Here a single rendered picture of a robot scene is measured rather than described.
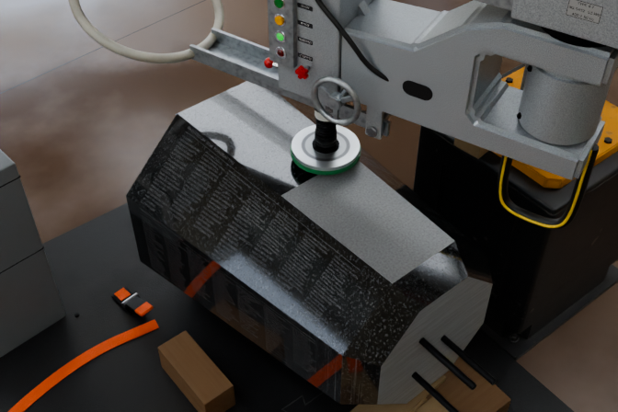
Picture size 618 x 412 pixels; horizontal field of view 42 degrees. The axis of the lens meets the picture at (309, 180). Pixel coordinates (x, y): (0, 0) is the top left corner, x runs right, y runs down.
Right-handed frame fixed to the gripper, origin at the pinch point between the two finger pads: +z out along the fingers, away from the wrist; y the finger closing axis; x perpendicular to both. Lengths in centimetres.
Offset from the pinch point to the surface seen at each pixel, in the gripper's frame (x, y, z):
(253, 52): 14, 58, -14
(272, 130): 16, 74, 7
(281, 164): 7, 88, 3
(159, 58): -11.8, 44.4, -10.0
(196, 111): 4, 52, 18
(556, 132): 22, 141, -71
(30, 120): 9, -49, 147
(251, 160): 1, 81, 6
